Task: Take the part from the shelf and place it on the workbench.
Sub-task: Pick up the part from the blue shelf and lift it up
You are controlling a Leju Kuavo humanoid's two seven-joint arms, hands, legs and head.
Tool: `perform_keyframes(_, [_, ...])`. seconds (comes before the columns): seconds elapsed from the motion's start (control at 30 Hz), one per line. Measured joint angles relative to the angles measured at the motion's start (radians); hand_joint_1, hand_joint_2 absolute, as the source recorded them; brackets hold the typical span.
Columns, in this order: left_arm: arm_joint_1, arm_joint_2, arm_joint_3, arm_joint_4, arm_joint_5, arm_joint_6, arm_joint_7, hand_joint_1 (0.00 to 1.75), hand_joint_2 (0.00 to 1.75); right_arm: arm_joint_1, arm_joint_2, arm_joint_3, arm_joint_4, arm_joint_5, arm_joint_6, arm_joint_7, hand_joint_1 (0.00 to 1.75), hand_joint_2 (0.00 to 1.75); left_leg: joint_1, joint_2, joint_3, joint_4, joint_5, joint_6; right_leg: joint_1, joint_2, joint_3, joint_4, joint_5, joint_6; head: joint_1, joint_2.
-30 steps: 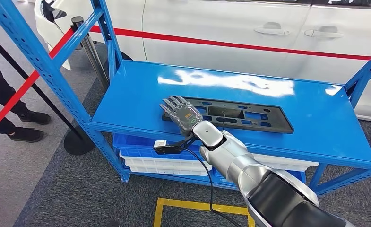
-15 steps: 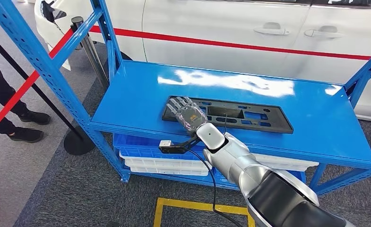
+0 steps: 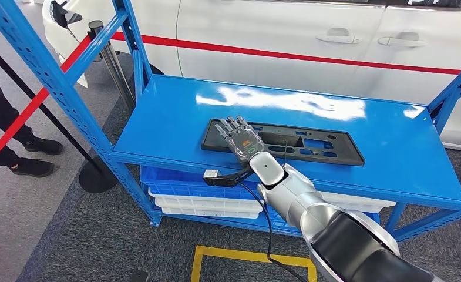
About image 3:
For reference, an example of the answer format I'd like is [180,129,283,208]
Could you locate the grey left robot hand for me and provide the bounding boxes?
[129,269,150,282]

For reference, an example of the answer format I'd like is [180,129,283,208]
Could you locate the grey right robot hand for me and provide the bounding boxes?
[214,115,265,165]

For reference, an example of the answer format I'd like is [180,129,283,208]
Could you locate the black plastic frame part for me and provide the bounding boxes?
[201,118,366,167]

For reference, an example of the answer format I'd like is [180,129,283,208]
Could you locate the blue metal shelf rack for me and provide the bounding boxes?
[0,0,461,250]

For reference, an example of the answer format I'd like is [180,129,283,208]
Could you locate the white plastic bin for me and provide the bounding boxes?
[147,187,264,214]
[319,192,397,214]
[160,206,260,220]

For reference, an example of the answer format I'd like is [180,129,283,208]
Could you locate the white car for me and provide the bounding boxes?
[42,0,461,153]

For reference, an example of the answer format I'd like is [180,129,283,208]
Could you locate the red barrier belt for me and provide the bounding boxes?
[0,35,92,172]

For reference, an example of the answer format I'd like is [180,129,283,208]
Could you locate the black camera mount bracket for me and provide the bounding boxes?
[203,165,254,189]

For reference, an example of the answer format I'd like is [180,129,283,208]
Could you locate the black stanchion post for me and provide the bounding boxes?
[0,39,118,194]

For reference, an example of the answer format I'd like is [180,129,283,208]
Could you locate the white car door handle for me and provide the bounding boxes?
[314,27,361,44]
[377,31,428,48]

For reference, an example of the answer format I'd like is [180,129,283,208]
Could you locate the chrome stanchion post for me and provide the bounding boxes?
[87,20,136,112]

